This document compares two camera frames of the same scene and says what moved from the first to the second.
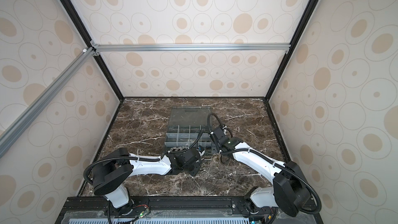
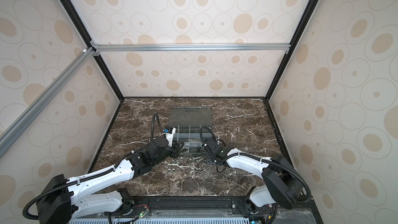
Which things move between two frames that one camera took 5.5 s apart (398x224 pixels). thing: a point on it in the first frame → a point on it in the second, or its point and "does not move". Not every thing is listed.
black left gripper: [197, 167] → [176, 151]
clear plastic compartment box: [185, 125] does not move
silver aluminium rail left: [25, 120] does not move
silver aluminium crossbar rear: [190, 47] does not move
